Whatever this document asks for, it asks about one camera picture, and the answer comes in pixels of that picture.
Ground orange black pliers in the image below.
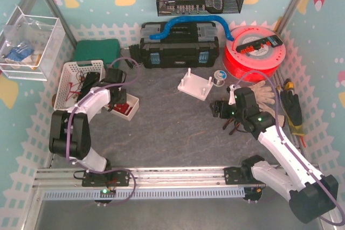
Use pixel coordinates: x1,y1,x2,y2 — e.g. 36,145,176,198
223,118,247,136

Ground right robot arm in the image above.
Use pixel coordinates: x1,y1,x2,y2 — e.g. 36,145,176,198
210,87,340,224

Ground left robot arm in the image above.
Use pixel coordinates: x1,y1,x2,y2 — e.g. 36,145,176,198
49,68,127,173

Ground white tray with springs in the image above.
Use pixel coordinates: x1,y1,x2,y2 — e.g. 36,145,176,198
104,94,140,121

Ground black battery holder box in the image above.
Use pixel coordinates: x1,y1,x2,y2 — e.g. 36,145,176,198
79,72,100,98

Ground white cotton work glove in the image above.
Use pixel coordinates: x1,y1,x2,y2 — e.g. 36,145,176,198
249,80,275,104

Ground green plastic tool case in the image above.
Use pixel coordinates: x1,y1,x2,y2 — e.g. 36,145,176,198
72,39,121,67

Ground white perforated plastic basket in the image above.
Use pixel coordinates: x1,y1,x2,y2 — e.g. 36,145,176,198
53,60,105,110

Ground red filament spool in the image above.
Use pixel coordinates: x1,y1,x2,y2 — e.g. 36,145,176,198
223,25,286,82

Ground black yellow work glove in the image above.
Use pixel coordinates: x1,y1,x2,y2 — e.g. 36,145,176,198
280,90,305,136

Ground yellow black screwdriver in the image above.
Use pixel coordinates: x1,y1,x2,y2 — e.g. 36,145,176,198
277,79,294,92

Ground black plastic toolbox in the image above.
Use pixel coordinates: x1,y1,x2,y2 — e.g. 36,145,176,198
139,22,219,68

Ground blue white glove in box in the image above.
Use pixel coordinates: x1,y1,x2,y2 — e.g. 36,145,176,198
5,44,34,63

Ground solder wire spool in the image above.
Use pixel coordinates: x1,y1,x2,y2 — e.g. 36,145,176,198
213,70,227,87

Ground white peg base plate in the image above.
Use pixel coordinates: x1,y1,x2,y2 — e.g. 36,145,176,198
177,68,213,101

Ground blue corrugated hose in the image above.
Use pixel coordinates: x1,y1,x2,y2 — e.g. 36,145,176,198
149,16,236,42

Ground aluminium linear rail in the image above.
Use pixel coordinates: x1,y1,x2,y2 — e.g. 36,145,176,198
34,166,323,187

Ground grey slotted cable duct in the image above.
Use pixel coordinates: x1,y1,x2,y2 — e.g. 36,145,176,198
44,187,245,201

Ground clear acrylic wall box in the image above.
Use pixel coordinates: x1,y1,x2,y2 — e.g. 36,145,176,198
1,6,65,81

